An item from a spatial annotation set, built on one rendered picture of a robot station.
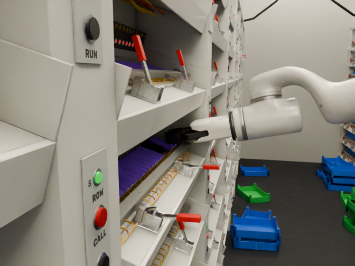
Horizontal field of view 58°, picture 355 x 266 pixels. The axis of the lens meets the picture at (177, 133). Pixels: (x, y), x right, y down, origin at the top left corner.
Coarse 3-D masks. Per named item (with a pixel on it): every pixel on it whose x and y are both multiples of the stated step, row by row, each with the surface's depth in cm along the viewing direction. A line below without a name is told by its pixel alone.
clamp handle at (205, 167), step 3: (189, 162) 73; (189, 165) 74; (192, 165) 74; (195, 165) 74; (204, 165) 73; (207, 165) 73; (210, 165) 73; (213, 165) 72; (216, 165) 72; (204, 168) 72; (207, 168) 72; (210, 168) 72; (213, 168) 72; (216, 168) 72
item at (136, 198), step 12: (180, 156) 81; (156, 168) 65; (168, 168) 69; (144, 180) 58; (156, 180) 60; (132, 192) 52; (144, 192) 53; (156, 192) 58; (120, 204) 47; (132, 204) 48; (120, 216) 44; (120, 228) 44
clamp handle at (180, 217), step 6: (156, 210) 47; (156, 216) 48; (162, 216) 47; (168, 216) 47; (174, 216) 47; (180, 216) 47; (186, 216) 46; (192, 216) 46; (198, 216) 46; (198, 222) 46
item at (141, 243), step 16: (176, 144) 90; (192, 144) 91; (208, 144) 90; (192, 160) 85; (176, 176) 71; (192, 176) 74; (160, 192) 61; (176, 192) 63; (160, 208) 55; (176, 208) 57; (128, 240) 44; (144, 240) 45; (160, 240) 47; (128, 256) 40; (144, 256) 41
